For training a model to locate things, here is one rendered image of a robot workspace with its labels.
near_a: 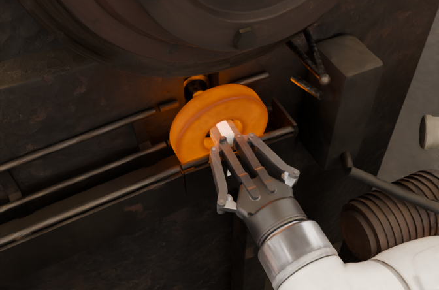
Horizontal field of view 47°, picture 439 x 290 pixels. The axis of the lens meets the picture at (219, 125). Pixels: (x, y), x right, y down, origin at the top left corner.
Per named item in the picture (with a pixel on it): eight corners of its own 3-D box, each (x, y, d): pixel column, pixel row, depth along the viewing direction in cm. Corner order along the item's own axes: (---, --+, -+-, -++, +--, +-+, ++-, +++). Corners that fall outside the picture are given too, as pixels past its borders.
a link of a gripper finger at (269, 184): (268, 192, 67) (277, 189, 68) (234, 131, 74) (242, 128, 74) (265, 206, 70) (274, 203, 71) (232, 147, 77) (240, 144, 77)
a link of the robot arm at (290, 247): (330, 275, 67) (308, 238, 71) (347, 244, 60) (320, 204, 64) (271, 302, 65) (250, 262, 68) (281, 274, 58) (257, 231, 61)
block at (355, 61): (293, 136, 101) (308, 38, 83) (326, 124, 103) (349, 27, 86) (323, 175, 94) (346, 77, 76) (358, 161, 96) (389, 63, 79)
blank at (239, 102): (161, 105, 71) (170, 121, 69) (259, 68, 75) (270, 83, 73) (175, 168, 83) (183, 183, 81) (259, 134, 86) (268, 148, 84)
